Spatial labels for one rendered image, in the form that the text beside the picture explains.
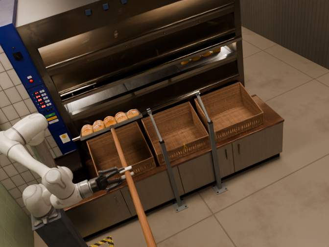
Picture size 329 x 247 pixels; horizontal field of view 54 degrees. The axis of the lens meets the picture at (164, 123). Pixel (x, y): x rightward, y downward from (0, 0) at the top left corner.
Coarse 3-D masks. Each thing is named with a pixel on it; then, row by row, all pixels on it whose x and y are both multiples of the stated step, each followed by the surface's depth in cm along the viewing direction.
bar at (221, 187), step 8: (184, 96) 295; (168, 104) 293; (200, 104) 299; (144, 112) 290; (152, 120) 291; (208, 120) 295; (208, 128) 301; (160, 136) 289; (160, 144) 287; (216, 152) 317; (168, 160) 301; (216, 160) 324; (168, 168) 307; (216, 168) 330; (216, 176) 340; (216, 184) 357; (224, 184) 355; (176, 192) 330; (216, 192) 349; (176, 200) 342; (184, 200) 350; (176, 208) 344; (184, 208) 342
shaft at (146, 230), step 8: (112, 128) 258; (120, 152) 201; (120, 160) 191; (128, 176) 165; (128, 184) 158; (136, 192) 148; (136, 200) 140; (136, 208) 135; (144, 216) 128; (144, 224) 122; (144, 232) 118; (152, 240) 112
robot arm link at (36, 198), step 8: (40, 184) 237; (24, 192) 228; (32, 192) 227; (40, 192) 229; (48, 192) 234; (24, 200) 227; (32, 200) 226; (40, 200) 229; (48, 200) 235; (32, 208) 229; (40, 208) 231; (48, 208) 238; (40, 216) 235
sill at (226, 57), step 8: (224, 56) 334; (232, 56) 334; (200, 64) 332; (208, 64) 329; (216, 64) 333; (184, 72) 327; (192, 72) 328; (160, 80) 324; (168, 80) 324; (136, 88) 322; (144, 88) 320; (152, 88) 323; (120, 96) 317; (128, 96) 318; (96, 104) 314; (104, 104) 314; (72, 112) 312; (80, 112) 310; (88, 112) 313
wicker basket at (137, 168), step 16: (128, 128) 335; (96, 144) 331; (112, 144) 335; (128, 144) 341; (144, 144) 337; (96, 160) 336; (112, 160) 336; (128, 160) 331; (144, 160) 306; (112, 176) 302
